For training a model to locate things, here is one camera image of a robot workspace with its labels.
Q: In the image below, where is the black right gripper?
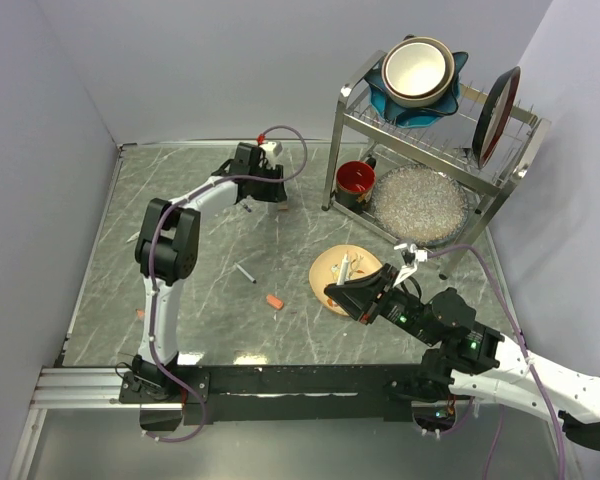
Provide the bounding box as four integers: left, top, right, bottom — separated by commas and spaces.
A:
322, 262, 437, 345

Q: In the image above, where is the white marker with pink end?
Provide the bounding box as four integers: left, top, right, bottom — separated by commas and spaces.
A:
336, 253, 350, 286

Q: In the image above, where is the white marker with black tip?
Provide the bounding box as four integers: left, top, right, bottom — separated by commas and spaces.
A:
235, 263, 257, 284

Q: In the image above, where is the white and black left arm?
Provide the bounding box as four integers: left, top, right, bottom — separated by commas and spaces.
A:
131, 139, 287, 402

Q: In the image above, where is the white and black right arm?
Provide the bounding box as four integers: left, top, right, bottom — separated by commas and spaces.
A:
324, 264, 600, 451

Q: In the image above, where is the tan decorated plate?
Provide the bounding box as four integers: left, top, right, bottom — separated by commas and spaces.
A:
309, 244, 383, 316

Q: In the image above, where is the red and black mug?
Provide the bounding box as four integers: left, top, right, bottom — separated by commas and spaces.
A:
335, 156, 376, 213

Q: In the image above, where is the speckled glass plate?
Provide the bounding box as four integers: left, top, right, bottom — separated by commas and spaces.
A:
370, 165, 469, 247

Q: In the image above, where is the black base beam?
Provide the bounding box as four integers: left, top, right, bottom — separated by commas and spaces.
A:
119, 364, 454, 431

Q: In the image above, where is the steel dish rack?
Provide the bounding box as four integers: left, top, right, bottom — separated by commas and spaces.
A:
321, 49, 553, 281

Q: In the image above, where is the cream bowl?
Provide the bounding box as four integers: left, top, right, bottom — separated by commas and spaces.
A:
381, 36, 456, 108

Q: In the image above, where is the dark red-rimmed plate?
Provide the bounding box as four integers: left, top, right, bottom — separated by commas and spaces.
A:
471, 66, 521, 169

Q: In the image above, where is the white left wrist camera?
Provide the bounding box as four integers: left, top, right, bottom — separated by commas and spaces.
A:
256, 134, 283, 166

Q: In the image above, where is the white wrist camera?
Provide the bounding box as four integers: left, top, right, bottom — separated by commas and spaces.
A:
256, 134, 283, 166
393, 242, 428, 287

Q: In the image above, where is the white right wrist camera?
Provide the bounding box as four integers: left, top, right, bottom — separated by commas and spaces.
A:
393, 242, 428, 287

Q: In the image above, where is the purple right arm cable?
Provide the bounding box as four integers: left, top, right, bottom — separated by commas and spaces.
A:
427, 243, 569, 480

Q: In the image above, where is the aluminium frame rail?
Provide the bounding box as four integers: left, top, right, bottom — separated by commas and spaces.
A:
29, 367, 180, 410

